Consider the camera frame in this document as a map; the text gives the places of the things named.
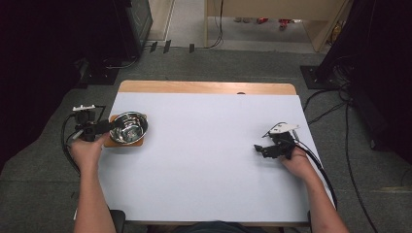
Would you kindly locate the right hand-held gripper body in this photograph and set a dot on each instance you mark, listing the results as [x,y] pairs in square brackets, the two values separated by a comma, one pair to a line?
[282,139]

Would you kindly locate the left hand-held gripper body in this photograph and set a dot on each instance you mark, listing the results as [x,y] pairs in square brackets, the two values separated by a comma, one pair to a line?
[86,124]

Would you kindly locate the stainless steel bowl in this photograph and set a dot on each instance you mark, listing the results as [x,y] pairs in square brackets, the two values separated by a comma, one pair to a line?
[129,127]

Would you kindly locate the person's left hand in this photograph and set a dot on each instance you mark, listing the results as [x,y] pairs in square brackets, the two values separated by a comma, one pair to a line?
[86,153]

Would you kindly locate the person's right hand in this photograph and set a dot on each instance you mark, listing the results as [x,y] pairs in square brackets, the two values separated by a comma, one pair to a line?
[297,165]

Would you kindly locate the brown wooden coaster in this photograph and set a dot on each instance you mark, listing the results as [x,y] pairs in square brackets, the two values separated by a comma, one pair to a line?
[111,142]

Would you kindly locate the white table mat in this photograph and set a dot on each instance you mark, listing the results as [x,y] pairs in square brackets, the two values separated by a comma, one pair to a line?
[207,155]

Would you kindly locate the black stand base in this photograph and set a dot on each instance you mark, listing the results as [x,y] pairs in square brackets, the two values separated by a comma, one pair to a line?
[100,73]
[315,77]

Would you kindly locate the dark curtain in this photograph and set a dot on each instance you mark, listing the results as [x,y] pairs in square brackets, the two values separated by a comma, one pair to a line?
[382,64]
[39,64]

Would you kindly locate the wooden table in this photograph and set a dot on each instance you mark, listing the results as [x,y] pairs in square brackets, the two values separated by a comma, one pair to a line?
[207,87]

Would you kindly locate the person's dark clothing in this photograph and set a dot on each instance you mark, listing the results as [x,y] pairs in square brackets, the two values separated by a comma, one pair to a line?
[220,227]

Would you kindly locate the black chair armrest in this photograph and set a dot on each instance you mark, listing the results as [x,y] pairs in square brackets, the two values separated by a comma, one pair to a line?
[118,221]

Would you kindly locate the black cabinet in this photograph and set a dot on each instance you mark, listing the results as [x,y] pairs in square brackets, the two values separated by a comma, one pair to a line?
[139,22]

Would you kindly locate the red shoe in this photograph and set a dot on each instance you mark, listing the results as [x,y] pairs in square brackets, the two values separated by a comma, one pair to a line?
[262,20]
[285,23]

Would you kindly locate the light wooden desk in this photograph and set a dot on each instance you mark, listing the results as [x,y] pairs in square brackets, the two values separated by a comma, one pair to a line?
[278,8]

